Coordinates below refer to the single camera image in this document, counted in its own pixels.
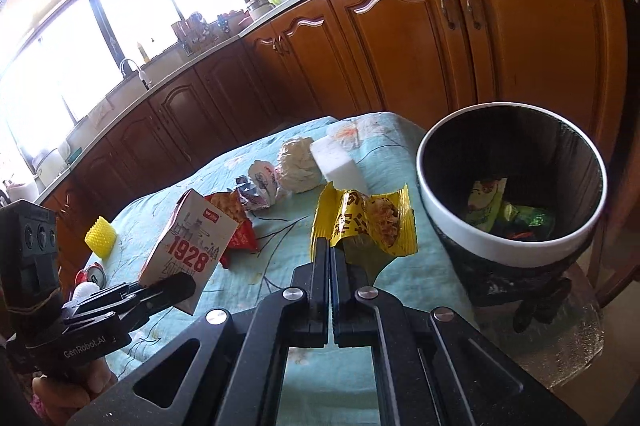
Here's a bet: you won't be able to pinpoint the red chip bag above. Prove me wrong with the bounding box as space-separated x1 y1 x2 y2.
205 189 260 269

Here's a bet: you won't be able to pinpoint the white paper ball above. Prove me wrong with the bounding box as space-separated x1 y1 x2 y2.
276 137 322 193

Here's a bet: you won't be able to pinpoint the green white snack pouch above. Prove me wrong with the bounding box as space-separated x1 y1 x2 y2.
463 177 508 232

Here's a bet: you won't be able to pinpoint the white foam block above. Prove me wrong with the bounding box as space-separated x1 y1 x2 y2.
310 136 369 194

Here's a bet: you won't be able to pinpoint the red white wrapper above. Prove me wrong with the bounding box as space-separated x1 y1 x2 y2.
235 160 280 212

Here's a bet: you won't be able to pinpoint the white foam net left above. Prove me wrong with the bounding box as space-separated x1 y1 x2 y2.
72 281 101 303

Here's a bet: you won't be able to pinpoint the yellow foam fruit net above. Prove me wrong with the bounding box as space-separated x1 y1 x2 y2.
85 216 117 259

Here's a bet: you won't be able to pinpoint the crushed red soda can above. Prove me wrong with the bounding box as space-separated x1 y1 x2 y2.
75 263 107 290

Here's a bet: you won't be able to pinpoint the chrome sink faucet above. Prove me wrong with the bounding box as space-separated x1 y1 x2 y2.
119 58 152 90

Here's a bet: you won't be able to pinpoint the red white milk carton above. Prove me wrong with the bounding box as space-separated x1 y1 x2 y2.
138 189 239 315

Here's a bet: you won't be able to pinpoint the yellow snack bag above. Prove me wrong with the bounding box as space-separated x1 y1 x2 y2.
309 183 418 281

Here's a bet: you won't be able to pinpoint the white rice cooker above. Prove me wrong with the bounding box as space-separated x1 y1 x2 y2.
247 0 274 21

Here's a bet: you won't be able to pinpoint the person's left hand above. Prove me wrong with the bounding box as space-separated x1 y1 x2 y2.
32 358 117 426

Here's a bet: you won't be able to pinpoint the brown wooden base cabinets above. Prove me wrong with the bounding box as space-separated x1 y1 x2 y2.
43 0 627 287

